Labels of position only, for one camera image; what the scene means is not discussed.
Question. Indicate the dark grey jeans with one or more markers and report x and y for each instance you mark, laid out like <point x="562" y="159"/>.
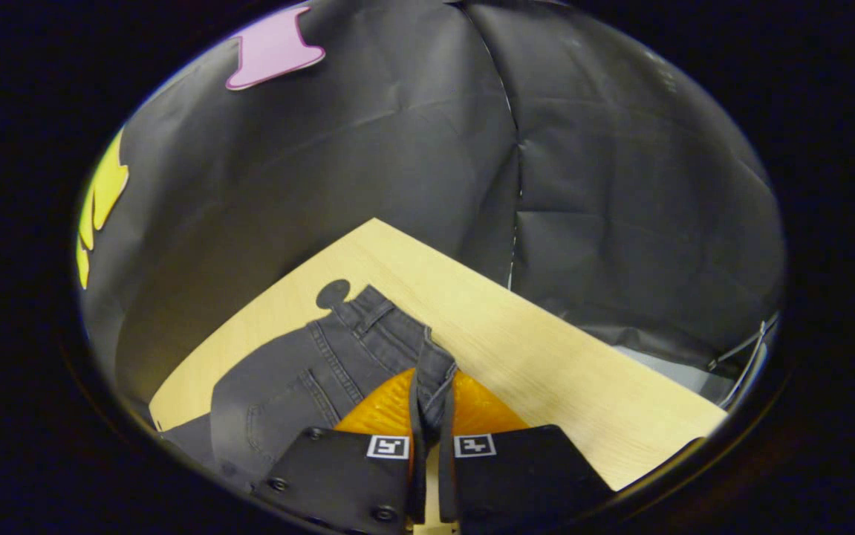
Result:
<point x="301" y="379"/>

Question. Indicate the black backdrop cloth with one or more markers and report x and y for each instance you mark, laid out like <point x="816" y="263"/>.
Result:
<point x="397" y="148"/>

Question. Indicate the grey metal stand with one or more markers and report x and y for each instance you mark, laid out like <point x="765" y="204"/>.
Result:
<point x="746" y="342"/>

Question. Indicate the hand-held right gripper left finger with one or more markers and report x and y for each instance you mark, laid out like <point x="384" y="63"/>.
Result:
<point x="338" y="479"/>

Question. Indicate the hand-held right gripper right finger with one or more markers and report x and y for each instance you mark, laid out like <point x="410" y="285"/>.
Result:
<point x="524" y="479"/>

